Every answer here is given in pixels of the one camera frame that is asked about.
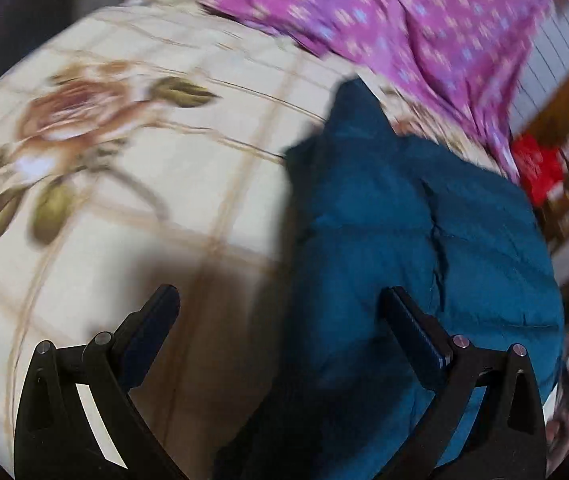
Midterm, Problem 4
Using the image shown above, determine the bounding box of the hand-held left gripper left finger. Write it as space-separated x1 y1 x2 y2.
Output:
13 284 190 480

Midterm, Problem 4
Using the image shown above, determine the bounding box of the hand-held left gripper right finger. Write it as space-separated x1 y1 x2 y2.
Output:
381 286 547 480

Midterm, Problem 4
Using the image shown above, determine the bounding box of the teal puffer jacket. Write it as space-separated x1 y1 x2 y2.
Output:
214 77 565 480

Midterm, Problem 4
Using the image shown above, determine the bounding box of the cream floral bed sheet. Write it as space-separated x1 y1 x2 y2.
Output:
0 0 520 480

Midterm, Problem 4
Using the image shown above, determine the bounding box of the red shopping bag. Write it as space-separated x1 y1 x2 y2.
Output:
511 134 567 206

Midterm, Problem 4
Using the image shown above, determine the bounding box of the purple floral sheet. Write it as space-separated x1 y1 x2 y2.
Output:
199 0 569 186

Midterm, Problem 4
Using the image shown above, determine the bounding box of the white slatted wooden headboard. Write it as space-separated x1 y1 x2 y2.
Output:
507 0 569 137

